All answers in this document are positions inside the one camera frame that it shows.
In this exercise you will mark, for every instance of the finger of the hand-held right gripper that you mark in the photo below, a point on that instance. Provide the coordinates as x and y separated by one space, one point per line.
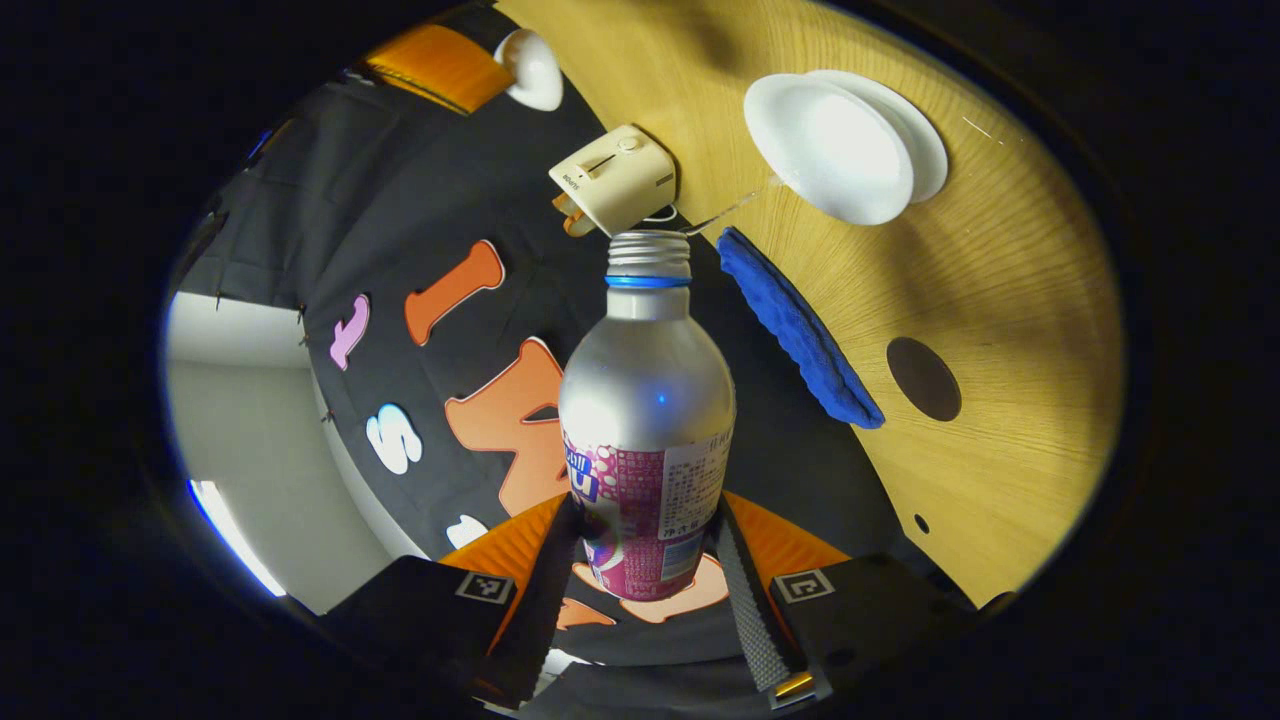
440 65

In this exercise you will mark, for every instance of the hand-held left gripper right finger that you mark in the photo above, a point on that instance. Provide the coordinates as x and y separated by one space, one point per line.
755 620

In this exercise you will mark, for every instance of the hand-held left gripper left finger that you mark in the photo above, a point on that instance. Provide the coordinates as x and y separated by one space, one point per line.
540 610

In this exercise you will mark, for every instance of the silver water bottle red label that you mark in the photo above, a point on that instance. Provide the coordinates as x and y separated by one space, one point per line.
648 400

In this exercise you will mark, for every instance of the dark round coaster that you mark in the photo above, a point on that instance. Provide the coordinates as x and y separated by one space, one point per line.
924 378

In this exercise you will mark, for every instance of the white teacup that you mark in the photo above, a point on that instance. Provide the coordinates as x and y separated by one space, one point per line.
835 150

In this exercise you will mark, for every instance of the bread slice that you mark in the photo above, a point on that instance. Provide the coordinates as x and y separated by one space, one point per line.
575 220

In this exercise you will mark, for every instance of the white toaster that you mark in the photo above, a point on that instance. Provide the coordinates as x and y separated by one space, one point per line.
615 175

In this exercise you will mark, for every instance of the blue cloth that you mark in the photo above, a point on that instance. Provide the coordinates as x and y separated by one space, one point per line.
800 330

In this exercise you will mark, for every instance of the white saucer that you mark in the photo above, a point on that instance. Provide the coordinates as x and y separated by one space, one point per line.
930 150

